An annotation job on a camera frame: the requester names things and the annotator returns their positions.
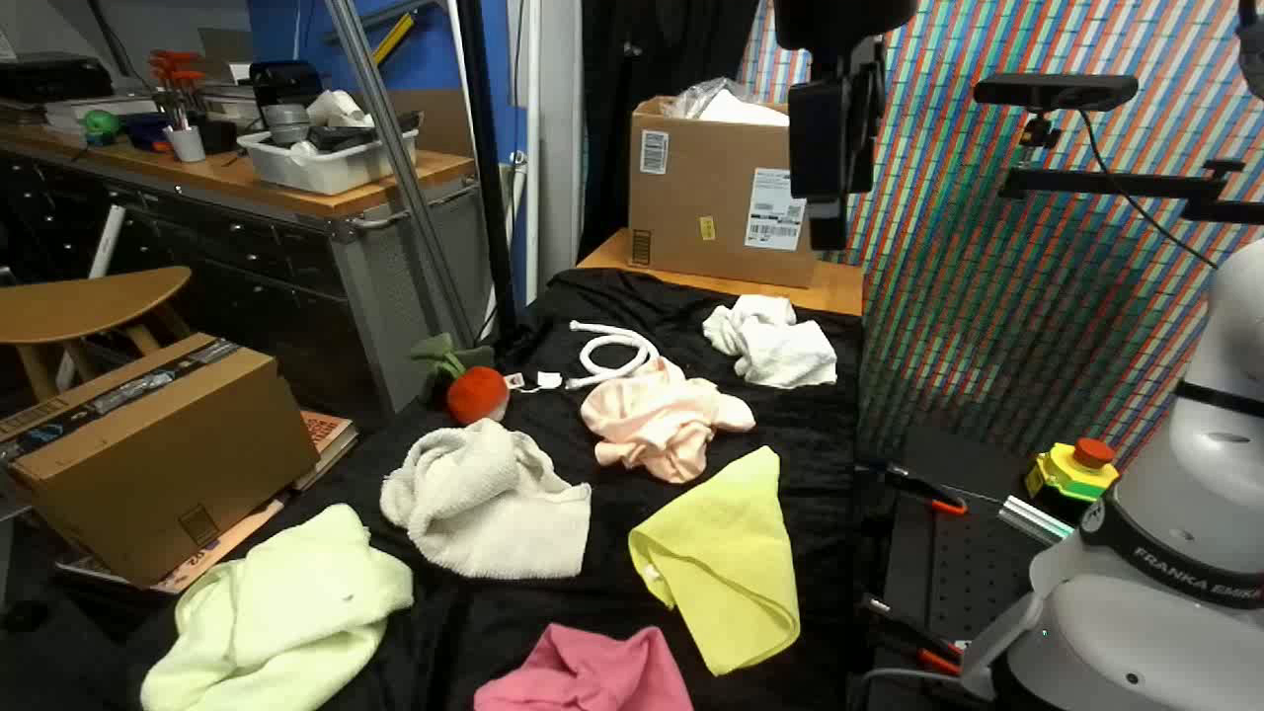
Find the wooden workbench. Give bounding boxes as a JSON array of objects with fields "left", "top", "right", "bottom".
[{"left": 0, "top": 125, "right": 488, "bottom": 421}]

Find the peach pink garment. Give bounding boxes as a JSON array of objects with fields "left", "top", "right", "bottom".
[{"left": 582, "top": 358, "right": 753, "bottom": 487}]

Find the white curved tube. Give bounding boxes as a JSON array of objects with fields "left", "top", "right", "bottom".
[{"left": 569, "top": 318, "right": 654, "bottom": 391}]

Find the black tablecloth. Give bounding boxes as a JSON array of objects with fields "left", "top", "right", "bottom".
[{"left": 76, "top": 270, "right": 865, "bottom": 711}]

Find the large cardboard box on table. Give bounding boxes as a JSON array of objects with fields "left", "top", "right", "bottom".
[{"left": 628, "top": 95, "right": 819, "bottom": 284}]

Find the wooden stool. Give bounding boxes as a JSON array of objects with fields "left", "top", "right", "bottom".
[{"left": 0, "top": 263, "right": 195, "bottom": 400}]

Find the pink cloth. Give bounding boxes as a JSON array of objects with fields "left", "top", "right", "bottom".
[{"left": 474, "top": 624, "right": 696, "bottom": 711}]

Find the red tomato plush toy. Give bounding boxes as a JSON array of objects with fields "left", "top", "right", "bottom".
[{"left": 409, "top": 334, "right": 511, "bottom": 421}]

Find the white plastic bin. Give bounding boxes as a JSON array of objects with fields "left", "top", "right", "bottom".
[{"left": 238, "top": 134, "right": 392, "bottom": 199}]

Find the cream white towel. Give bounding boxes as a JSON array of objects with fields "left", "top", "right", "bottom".
[{"left": 378, "top": 418, "right": 594, "bottom": 580}]

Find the cardboard box on floor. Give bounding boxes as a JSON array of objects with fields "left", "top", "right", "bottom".
[{"left": 0, "top": 330, "right": 317, "bottom": 583}]

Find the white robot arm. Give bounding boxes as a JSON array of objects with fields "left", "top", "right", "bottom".
[{"left": 775, "top": 0, "right": 1264, "bottom": 711}]

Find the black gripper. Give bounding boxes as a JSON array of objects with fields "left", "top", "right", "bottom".
[{"left": 775, "top": 0, "right": 916, "bottom": 253}]

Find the pale green towel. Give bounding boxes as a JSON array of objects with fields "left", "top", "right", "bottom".
[{"left": 138, "top": 507, "right": 416, "bottom": 711}]

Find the yellow cloth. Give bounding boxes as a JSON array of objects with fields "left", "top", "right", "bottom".
[{"left": 628, "top": 446, "right": 800, "bottom": 676}]

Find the white cloth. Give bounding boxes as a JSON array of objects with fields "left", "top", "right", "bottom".
[{"left": 702, "top": 291, "right": 837, "bottom": 391}]

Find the yellow red emergency stop button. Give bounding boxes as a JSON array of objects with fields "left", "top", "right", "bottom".
[{"left": 1023, "top": 439, "right": 1118, "bottom": 503}]

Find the black camera on mount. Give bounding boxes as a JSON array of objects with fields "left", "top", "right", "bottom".
[{"left": 973, "top": 75, "right": 1136, "bottom": 146}]

